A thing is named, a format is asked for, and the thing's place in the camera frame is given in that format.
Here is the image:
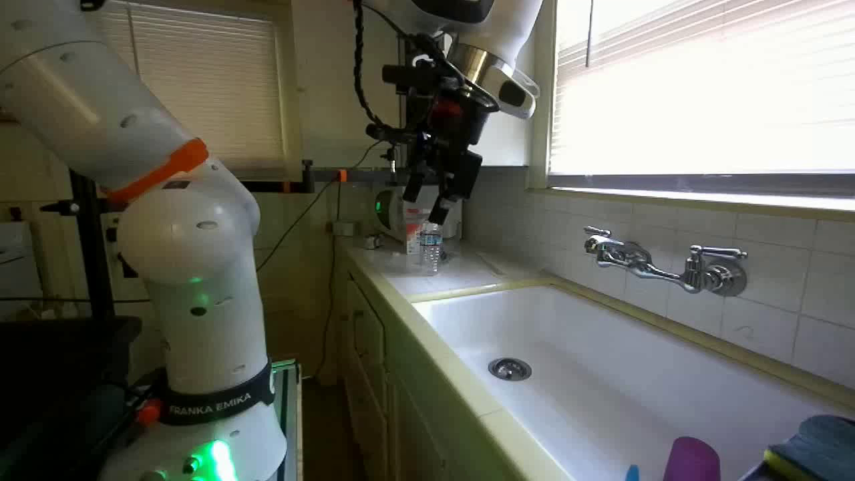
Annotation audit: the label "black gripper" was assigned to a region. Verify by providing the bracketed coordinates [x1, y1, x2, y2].
[382, 52, 497, 228]

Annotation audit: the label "purple plastic cup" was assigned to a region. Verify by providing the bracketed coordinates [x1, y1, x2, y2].
[659, 434, 724, 481]

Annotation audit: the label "metal sink drain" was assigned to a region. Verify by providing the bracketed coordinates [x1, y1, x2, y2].
[487, 356, 533, 384]

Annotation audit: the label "white sink basin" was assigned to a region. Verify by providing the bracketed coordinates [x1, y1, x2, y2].
[412, 282, 855, 481]

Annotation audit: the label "white window blinds over sink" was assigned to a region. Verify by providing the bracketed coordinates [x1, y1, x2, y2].
[547, 0, 855, 179]

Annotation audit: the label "blue object in sink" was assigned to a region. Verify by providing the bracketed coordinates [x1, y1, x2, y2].
[742, 413, 855, 481]

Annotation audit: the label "appliance with green light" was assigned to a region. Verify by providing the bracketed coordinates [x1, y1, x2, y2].
[369, 183, 468, 246]

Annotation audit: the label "small red-labelled bottle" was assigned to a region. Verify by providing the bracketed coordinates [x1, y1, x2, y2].
[400, 223, 425, 260]

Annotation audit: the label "clear water bottle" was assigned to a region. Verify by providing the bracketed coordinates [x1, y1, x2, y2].
[416, 223, 445, 276]

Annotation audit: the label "cream counter cabinet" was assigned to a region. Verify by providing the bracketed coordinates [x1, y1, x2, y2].
[338, 264, 504, 481]

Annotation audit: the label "small window blind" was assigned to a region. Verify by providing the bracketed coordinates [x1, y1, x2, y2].
[88, 0, 287, 169]

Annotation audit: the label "metal robot mounting base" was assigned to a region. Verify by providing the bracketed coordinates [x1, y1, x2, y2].
[265, 356, 308, 481]

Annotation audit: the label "black stand pole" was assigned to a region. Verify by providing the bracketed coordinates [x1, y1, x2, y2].
[36, 169, 120, 326]

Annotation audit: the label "yellow sponge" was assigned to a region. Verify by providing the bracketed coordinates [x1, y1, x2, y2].
[762, 447, 806, 481]

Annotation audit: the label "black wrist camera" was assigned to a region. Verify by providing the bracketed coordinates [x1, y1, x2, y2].
[380, 58, 448, 96]

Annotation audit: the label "chrome wall faucet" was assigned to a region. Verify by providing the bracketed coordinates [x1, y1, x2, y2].
[583, 224, 750, 299]

